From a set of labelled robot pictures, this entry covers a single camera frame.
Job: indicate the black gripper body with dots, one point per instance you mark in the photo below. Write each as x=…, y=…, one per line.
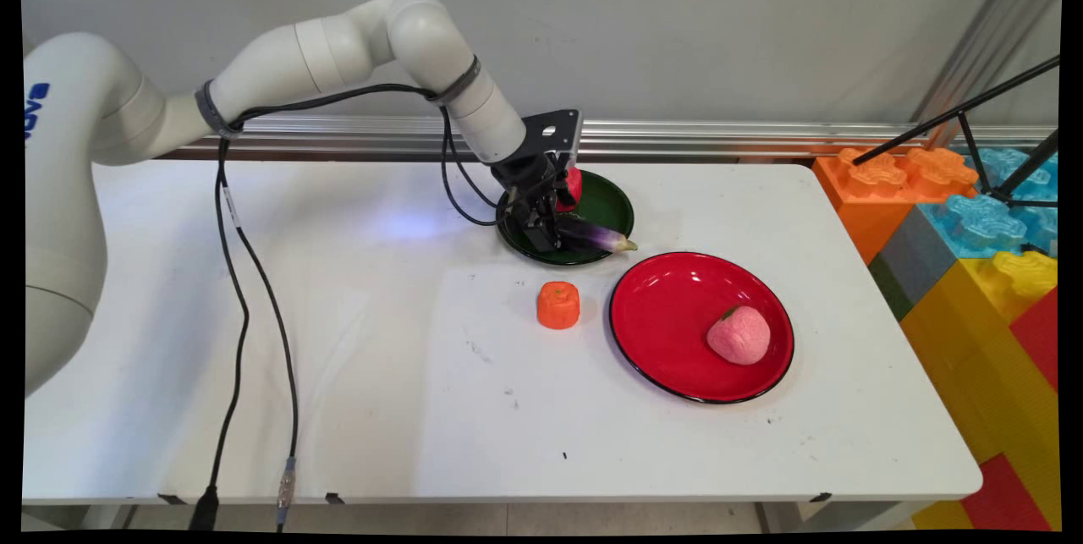
x=529, y=184

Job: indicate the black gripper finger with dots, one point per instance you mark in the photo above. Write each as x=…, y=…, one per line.
x=560, y=197
x=540, y=235

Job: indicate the purple toy eggplant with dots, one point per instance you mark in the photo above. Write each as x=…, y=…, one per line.
x=596, y=233

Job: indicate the orange toy fruit chunk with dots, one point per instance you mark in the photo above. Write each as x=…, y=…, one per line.
x=558, y=307

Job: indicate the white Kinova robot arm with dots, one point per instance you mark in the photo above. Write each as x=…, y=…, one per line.
x=101, y=112

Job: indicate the red toy fruit chunk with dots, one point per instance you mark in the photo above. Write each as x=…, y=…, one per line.
x=575, y=187

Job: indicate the dark green plate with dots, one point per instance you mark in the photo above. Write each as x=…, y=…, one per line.
x=605, y=201

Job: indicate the red plate with black rim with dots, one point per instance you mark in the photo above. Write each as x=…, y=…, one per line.
x=664, y=324

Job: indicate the pink toy peach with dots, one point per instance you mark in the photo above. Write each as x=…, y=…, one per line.
x=739, y=335

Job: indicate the orange giant building block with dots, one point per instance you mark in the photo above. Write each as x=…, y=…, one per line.
x=871, y=197

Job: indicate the green giant building block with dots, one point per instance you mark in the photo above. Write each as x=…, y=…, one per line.
x=888, y=286

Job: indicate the grey giant building block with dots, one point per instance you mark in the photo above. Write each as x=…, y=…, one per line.
x=918, y=261

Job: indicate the black tripod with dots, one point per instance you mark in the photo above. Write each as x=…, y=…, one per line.
x=956, y=116

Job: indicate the white table leg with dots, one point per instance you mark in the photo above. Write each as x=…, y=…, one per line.
x=838, y=517

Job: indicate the blue giant building block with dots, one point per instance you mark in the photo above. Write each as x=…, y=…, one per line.
x=981, y=227

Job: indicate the yellow giant building block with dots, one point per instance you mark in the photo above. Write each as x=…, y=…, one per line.
x=990, y=358

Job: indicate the red giant building block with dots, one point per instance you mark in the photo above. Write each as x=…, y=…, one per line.
x=1007, y=497
x=1039, y=332

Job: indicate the horizontal aluminium rail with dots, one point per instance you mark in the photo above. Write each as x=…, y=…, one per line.
x=719, y=138

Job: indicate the slanted aluminium post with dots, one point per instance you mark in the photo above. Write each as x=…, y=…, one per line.
x=998, y=36

